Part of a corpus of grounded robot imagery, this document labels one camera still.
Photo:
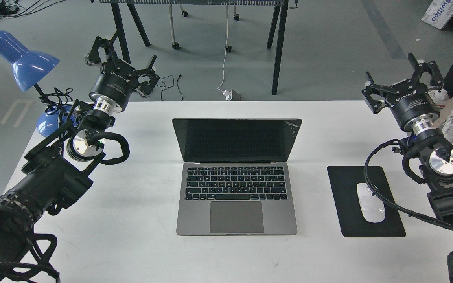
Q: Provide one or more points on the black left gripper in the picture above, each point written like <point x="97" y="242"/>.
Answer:
<point x="114" y="88"/>

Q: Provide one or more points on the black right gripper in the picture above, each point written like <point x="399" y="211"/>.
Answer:
<point x="406" y="100"/>

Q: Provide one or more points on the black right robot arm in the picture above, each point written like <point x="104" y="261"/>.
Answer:
<point x="427" y="154"/>

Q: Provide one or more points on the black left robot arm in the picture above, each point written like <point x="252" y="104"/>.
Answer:
<point x="57" y="169"/>

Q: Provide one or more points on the white cardboard box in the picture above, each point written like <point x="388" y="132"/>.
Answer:
<point x="438" y="13"/>

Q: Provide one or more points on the blue desk lamp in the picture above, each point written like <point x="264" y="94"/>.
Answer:
<point x="29" y="67"/>

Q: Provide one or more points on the black mouse pad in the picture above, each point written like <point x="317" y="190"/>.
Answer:
<point x="343" y="181"/>

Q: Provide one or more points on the white power adapter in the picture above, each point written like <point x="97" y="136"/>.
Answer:
<point x="230" y="95"/>

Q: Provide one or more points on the white rolling chair base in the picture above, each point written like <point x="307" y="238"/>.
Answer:
<point x="227" y="47"/>

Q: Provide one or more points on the white computer mouse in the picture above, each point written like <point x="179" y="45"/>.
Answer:
<point x="371" y="207"/>

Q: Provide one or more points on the grey open laptop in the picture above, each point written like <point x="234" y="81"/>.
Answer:
<point x="235" y="178"/>

